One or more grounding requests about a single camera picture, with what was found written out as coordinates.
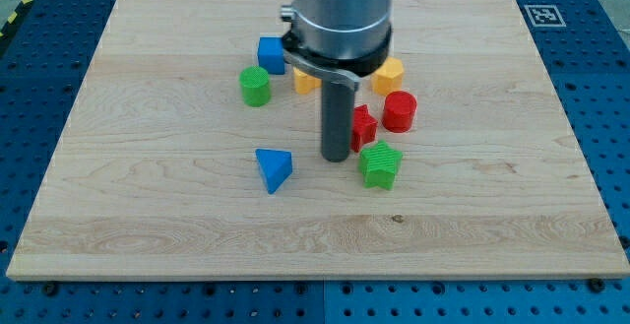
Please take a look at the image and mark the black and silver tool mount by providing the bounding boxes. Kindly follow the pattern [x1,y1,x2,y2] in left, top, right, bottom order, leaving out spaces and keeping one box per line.
[280,5,392,91]

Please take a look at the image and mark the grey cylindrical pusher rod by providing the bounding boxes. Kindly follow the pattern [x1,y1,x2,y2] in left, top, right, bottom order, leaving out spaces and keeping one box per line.
[321,81,355,162]

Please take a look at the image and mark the red star block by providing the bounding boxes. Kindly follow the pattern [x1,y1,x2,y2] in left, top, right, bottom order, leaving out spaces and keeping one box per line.
[350,104,378,153]

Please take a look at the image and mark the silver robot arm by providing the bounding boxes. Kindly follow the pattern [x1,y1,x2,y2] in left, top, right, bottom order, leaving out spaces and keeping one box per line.
[281,0,393,162]

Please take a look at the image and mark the green star block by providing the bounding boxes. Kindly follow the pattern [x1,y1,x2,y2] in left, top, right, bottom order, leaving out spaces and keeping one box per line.
[358,140,403,190]

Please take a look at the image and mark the yellow block behind rod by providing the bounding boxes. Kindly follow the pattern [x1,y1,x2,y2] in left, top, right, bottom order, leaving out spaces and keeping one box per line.
[293,68,322,95]

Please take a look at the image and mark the yellow hexagon block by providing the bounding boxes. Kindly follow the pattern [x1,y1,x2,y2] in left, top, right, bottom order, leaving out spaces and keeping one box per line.
[371,57,405,97]

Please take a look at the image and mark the red cylinder block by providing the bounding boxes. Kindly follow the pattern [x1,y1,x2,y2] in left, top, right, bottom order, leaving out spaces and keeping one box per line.
[382,91,417,133]

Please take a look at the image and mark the blue cube block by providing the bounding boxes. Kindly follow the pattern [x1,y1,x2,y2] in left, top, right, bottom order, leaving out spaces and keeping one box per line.
[257,36,285,75]

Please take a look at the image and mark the green cylinder block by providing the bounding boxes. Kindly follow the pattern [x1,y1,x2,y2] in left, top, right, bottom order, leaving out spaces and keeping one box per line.
[239,66,271,107]

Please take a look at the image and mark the blue triangle block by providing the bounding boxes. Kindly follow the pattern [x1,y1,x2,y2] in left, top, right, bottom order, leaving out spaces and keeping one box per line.
[255,149,293,194]

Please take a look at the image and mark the wooden board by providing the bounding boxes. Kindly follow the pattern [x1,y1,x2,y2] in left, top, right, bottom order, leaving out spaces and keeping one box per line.
[7,0,629,282]

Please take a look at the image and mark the white fiducial marker tag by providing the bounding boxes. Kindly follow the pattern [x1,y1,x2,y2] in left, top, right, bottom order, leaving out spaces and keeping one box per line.
[525,4,566,28]

